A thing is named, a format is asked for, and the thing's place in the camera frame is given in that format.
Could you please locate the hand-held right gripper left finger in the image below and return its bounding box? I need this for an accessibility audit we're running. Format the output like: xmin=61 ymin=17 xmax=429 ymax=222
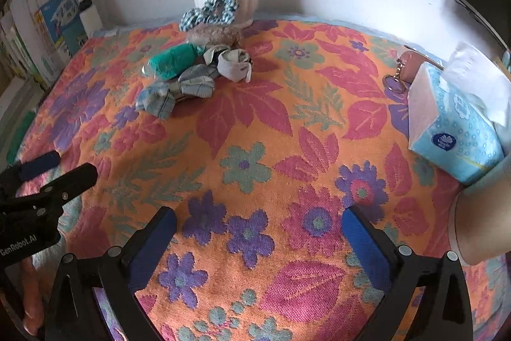
xmin=44 ymin=206 xmax=178 ymax=341

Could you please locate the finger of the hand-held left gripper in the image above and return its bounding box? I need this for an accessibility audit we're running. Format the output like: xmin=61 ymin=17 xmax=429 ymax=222
xmin=38 ymin=163 xmax=99 ymax=214
xmin=18 ymin=150 xmax=61 ymax=182

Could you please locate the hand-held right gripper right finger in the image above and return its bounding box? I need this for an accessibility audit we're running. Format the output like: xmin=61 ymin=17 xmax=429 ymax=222
xmin=341 ymin=204 xmax=480 ymax=341

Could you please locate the light blue plaid cloth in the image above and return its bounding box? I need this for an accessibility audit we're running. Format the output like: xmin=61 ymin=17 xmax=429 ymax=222
xmin=136 ymin=63 xmax=222 ymax=120

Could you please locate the person's left hand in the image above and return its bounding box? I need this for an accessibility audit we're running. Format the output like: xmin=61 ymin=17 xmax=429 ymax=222
xmin=21 ymin=257 xmax=46 ymax=337

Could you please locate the beige cylindrical container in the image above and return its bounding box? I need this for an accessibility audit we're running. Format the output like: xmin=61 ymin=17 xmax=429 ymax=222
xmin=449 ymin=165 xmax=511 ymax=267

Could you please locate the row of books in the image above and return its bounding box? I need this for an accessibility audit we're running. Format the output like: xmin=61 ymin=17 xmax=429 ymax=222
xmin=0 ymin=0 xmax=94 ymax=94

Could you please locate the light blue tissue pack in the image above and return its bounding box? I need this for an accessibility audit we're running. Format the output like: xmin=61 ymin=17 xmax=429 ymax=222
xmin=407 ymin=41 xmax=511 ymax=184

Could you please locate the green rolled cloth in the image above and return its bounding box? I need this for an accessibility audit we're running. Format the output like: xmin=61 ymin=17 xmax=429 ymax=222
xmin=148 ymin=43 xmax=204 ymax=80

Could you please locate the floral blanket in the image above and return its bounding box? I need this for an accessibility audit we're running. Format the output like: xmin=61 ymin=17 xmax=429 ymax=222
xmin=8 ymin=19 xmax=511 ymax=341

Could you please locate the pink coin purse with keyring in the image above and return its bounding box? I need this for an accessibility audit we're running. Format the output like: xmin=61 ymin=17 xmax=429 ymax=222
xmin=383 ymin=44 xmax=446 ymax=94

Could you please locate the white and grey sock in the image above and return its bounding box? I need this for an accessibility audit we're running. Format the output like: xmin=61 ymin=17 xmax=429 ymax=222
xmin=203 ymin=47 xmax=254 ymax=83

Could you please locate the teal checkered scrunchie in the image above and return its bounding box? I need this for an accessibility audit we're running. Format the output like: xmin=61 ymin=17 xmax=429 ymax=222
xmin=179 ymin=0 xmax=239 ymax=32

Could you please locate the brown furry toy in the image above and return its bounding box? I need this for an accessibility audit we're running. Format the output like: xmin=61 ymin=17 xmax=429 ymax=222
xmin=187 ymin=25 xmax=242 ymax=48

